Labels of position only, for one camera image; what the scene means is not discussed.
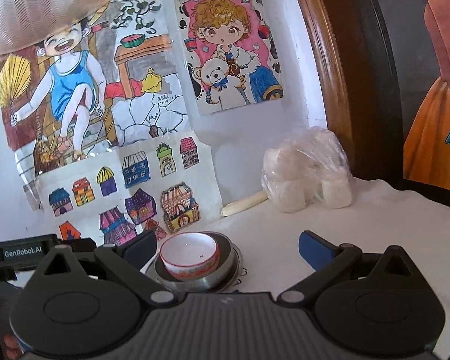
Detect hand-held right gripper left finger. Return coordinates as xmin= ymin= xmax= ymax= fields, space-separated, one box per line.
xmin=33 ymin=229 xmax=179 ymax=307

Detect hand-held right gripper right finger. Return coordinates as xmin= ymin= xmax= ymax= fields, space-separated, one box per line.
xmin=277 ymin=230 xmax=423 ymax=305

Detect white red-rimmed bowl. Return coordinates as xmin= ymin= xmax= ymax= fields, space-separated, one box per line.
xmin=159 ymin=232 xmax=221 ymax=282

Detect large steel plate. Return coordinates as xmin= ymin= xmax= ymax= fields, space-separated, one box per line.
xmin=140 ymin=245 xmax=245 ymax=294

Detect steel bowl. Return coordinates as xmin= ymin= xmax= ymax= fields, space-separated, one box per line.
xmin=153 ymin=232 xmax=234 ymax=294

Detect white printed tablecloth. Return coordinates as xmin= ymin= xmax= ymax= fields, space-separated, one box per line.
xmin=140 ymin=177 xmax=450 ymax=360

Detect houses drawing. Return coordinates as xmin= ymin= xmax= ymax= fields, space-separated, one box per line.
xmin=22 ymin=128 xmax=224 ymax=247

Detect plastic bag of white rolls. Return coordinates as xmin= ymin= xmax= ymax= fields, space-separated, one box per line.
xmin=260 ymin=127 xmax=354 ymax=213

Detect white stick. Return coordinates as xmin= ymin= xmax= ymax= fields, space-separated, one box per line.
xmin=221 ymin=191 xmax=268 ymax=218

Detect child in blue vest drawing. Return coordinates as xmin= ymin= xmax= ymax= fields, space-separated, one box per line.
xmin=0 ymin=0 xmax=191 ymax=176

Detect teddy bear drawing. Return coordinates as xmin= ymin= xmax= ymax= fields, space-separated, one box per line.
xmin=173 ymin=0 xmax=286 ymax=116

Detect white woven object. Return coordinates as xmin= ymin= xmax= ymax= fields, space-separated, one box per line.
xmin=0 ymin=0 xmax=136 ymax=52

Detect wooden frame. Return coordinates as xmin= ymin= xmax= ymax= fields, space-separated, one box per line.
xmin=286 ymin=0 xmax=356 ymax=178

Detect orange dress wall poster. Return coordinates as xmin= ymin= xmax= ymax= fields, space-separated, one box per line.
xmin=402 ymin=0 xmax=450 ymax=196

